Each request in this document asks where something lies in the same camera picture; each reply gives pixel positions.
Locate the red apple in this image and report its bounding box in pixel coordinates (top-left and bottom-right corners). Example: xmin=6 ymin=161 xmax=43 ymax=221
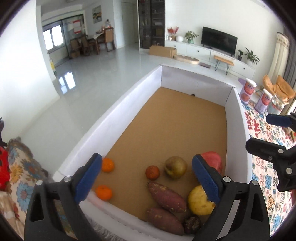
xmin=201 ymin=151 xmax=223 ymax=174

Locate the long sweet potato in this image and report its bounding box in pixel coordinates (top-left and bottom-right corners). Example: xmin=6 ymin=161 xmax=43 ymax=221
xmin=147 ymin=181 xmax=187 ymax=213

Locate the small dark sweet potato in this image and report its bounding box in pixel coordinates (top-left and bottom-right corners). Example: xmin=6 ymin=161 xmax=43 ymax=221
xmin=146 ymin=207 xmax=185 ymax=235

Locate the brown pear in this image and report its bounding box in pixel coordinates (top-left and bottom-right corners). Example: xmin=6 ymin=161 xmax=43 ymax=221
xmin=165 ymin=156 xmax=188 ymax=179

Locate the dark orange tangerine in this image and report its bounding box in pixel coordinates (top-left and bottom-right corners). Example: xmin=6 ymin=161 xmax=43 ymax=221
xmin=145 ymin=165 xmax=160 ymax=181

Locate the glass jar blue label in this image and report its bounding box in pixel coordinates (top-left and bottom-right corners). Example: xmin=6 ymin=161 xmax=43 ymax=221
xmin=267 ymin=94 xmax=285 ymax=114

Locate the orange lounge chair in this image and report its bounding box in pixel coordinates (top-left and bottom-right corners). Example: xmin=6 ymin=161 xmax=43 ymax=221
xmin=263 ymin=74 xmax=295 ymax=104

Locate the patterned woven tablecloth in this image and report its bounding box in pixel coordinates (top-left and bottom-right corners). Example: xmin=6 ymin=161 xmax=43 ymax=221
xmin=242 ymin=101 xmax=295 ymax=235

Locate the left pink tin can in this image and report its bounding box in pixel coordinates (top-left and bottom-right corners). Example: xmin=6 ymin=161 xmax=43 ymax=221
xmin=239 ymin=78 xmax=257 ymax=104

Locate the white standing air conditioner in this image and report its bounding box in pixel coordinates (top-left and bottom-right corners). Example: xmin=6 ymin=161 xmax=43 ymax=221
xmin=268 ymin=32 xmax=290 ymax=84

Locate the floral cushion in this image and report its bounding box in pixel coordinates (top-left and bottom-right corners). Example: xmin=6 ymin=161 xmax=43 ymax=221
xmin=0 ymin=136 xmax=77 ymax=240

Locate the white tv cabinet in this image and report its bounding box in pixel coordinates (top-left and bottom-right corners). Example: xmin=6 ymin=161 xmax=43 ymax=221
xmin=165 ymin=41 xmax=256 ymax=80

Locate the green potted plant right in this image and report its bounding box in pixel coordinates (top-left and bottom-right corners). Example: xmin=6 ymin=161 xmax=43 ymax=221
xmin=244 ymin=48 xmax=260 ymax=65

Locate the green potted plant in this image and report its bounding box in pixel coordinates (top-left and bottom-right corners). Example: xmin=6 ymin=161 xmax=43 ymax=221
xmin=185 ymin=31 xmax=199 ymax=44
xmin=244 ymin=48 xmax=260 ymax=65

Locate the small wooden hairpin table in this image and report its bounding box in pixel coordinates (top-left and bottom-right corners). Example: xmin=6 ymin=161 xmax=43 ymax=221
xmin=214 ymin=55 xmax=234 ymax=75

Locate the black television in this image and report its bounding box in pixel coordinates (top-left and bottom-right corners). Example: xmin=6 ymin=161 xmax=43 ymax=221
xmin=201 ymin=27 xmax=238 ymax=56

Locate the white cardboard box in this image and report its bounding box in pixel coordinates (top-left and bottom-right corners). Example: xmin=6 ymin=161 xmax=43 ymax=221
xmin=54 ymin=65 xmax=252 ymax=240

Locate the green potted plant left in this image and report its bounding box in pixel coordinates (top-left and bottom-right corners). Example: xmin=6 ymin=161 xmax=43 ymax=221
xmin=185 ymin=31 xmax=199 ymax=44

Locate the cardboard box on floor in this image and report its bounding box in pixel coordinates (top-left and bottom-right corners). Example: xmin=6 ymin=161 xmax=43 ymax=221
xmin=149 ymin=45 xmax=177 ymax=58

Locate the red flower vase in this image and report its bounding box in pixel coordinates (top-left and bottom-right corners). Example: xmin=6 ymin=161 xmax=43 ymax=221
xmin=167 ymin=26 xmax=179 ymax=41

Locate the dark glass cabinet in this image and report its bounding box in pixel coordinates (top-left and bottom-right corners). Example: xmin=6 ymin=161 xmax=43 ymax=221
xmin=137 ymin=0 xmax=165 ymax=49

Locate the dining table with chairs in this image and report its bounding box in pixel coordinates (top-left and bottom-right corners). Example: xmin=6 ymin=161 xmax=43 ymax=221
xmin=70 ymin=27 xmax=116 ymax=58

